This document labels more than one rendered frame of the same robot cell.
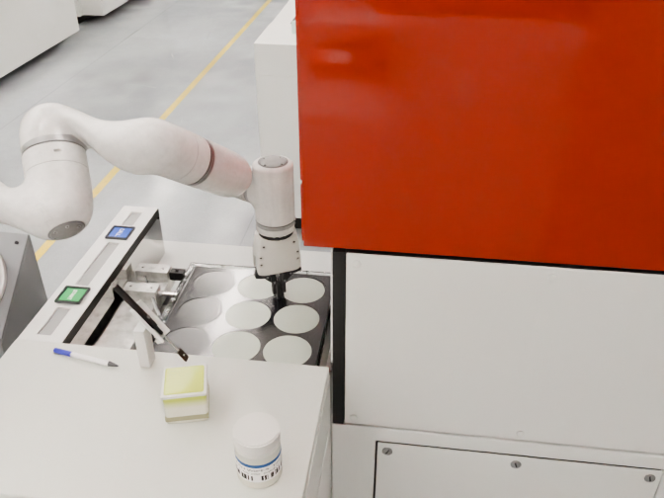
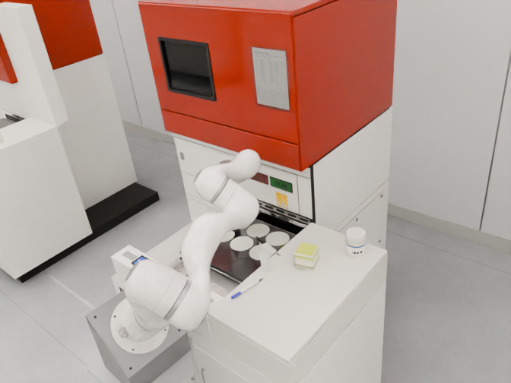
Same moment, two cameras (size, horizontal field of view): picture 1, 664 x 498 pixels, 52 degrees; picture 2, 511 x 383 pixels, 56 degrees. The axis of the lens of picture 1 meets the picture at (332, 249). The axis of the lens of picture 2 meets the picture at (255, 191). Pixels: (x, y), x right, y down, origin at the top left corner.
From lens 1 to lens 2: 1.50 m
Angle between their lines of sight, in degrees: 45
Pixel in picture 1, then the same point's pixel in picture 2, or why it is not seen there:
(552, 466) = (363, 212)
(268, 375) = (304, 238)
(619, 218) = (366, 106)
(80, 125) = (233, 166)
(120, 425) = (303, 284)
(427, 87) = (327, 86)
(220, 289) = not seen: hidden behind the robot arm
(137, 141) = (256, 159)
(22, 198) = (243, 207)
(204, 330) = (240, 259)
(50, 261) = not seen: outside the picture
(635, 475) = (379, 197)
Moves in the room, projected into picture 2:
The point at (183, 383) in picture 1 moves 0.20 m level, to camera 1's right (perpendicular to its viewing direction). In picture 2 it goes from (309, 249) to (332, 220)
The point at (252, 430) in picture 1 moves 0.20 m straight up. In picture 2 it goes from (356, 232) to (357, 186)
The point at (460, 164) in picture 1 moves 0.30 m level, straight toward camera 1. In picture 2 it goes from (335, 109) to (404, 126)
